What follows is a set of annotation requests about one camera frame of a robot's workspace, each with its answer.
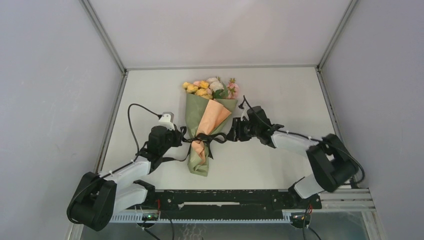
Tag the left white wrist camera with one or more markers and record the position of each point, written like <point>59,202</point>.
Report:
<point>166,120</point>

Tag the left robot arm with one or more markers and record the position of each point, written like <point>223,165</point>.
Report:
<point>99,196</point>

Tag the yellow flower stem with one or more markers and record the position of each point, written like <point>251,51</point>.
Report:
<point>198,88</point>

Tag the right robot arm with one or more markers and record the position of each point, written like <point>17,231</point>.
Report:
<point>331,163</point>

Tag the black printed ribbon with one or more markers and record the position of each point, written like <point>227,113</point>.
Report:
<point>221,138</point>

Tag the pink rose stem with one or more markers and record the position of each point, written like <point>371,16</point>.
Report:
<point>232,89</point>

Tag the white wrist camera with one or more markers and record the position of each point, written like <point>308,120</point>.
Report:
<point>244,115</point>
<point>166,120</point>

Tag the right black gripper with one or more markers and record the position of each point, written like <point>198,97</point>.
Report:
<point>234,135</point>

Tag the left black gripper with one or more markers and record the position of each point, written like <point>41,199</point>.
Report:
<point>177,135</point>

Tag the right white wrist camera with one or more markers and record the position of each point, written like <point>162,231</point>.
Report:
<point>244,115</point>

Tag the black mounting rail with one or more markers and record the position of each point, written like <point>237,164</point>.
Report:
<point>227,203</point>

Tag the white cable duct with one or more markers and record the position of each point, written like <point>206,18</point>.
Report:
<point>155,217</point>

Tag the green orange wrapping paper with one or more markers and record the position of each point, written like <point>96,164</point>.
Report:
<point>207,116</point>

